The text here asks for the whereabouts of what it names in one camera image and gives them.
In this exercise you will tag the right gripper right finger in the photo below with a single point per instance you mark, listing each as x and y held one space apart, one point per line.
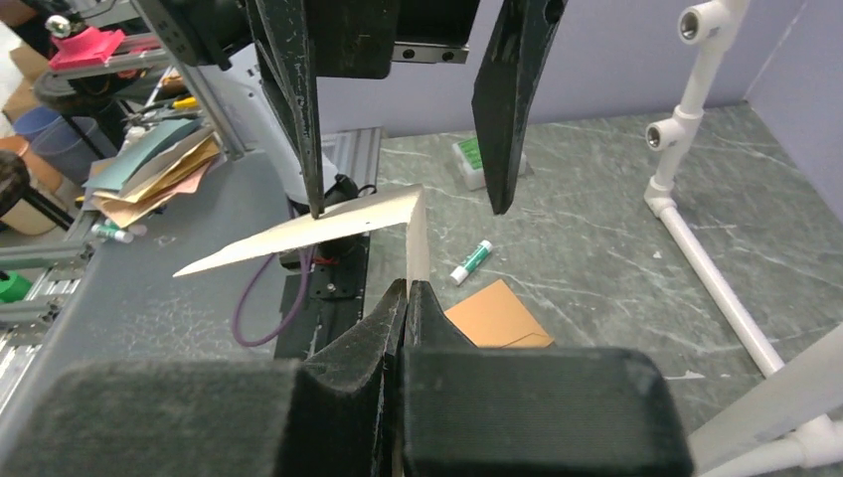
470 411

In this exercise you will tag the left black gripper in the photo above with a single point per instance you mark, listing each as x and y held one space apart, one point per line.
297 41

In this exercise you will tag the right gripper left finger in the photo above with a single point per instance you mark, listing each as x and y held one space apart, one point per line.
323 416

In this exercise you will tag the brown paper envelope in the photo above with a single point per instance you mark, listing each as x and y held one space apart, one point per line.
494 317

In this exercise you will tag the green white glue stick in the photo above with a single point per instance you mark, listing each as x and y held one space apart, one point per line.
471 262

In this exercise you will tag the tan letter sheet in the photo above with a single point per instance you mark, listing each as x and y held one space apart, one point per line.
402 206

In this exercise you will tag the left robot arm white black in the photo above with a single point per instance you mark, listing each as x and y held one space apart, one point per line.
188 31

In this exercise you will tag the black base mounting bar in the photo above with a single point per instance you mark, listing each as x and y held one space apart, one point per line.
324 298

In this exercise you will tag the pink clamp tool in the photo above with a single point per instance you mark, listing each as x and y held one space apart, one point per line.
80 45

